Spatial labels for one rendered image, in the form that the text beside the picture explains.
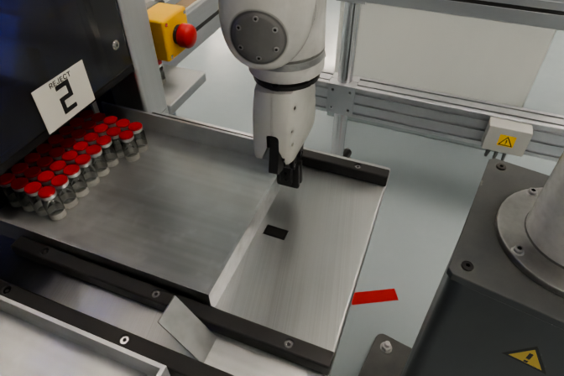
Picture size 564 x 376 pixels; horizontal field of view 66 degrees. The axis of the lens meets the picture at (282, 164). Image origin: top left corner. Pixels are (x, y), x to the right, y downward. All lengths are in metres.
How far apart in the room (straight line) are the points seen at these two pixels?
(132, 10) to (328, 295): 0.47
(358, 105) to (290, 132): 1.04
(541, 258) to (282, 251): 0.33
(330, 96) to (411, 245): 0.64
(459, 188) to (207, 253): 1.58
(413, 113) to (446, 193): 0.58
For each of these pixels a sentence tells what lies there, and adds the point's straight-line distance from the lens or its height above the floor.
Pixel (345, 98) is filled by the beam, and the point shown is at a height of 0.50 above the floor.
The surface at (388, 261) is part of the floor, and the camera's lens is 1.67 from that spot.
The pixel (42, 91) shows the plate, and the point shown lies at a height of 1.04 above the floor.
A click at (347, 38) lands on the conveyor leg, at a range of 1.43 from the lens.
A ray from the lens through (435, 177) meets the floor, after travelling 2.04.
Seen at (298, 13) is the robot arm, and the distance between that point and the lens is 0.35.
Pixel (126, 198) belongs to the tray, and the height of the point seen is 0.88.
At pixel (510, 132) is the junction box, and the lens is 1.46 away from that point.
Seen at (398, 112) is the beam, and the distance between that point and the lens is 1.51.
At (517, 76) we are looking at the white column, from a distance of 2.09.
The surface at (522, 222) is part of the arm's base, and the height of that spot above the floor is 0.87.
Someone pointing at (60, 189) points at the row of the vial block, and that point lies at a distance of 0.64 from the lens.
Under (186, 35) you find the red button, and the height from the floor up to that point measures 1.00.
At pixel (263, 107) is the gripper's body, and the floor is 1.05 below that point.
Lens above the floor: 1.32
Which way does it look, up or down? 42 degrees down
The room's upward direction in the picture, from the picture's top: straight up
